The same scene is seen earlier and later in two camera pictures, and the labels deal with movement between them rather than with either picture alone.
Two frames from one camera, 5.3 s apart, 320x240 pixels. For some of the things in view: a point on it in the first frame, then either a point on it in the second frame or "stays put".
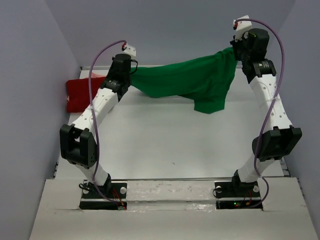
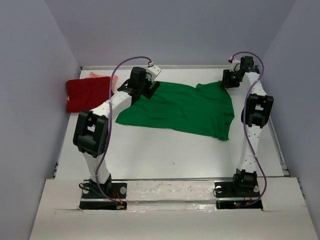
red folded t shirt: [78, 93] stays put
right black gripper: [236, 44] -> [226, 82]
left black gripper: [109, 75] -> [148, 92]
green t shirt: [205, 79] -> [206, 107]
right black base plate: [238, 195] stays put
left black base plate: [112, 196] stays put
